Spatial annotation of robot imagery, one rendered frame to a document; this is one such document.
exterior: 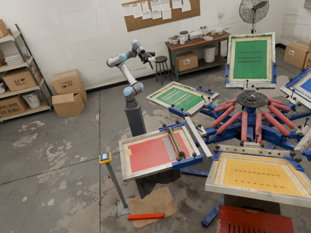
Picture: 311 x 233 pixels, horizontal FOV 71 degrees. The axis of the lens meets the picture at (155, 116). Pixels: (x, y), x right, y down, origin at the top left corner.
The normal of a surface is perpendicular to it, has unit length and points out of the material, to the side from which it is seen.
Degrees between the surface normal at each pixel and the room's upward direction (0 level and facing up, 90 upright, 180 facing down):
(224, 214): 0
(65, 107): 90
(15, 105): 90
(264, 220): 0
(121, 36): 90
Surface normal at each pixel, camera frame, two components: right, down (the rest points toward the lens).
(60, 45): 0.21, 0.55
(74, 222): -0.16, -0.80
